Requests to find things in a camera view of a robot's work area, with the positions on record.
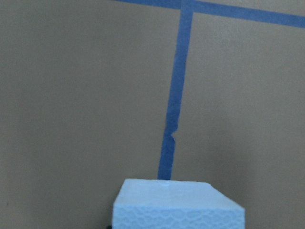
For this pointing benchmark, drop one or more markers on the light blue foam block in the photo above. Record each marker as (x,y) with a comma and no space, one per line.
(167,204)

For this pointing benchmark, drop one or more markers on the blue tape line lengthwise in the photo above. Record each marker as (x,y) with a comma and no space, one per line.
(176,90)

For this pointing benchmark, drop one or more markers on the blue tape line crosswise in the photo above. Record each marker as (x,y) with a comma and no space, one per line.
(229,11)

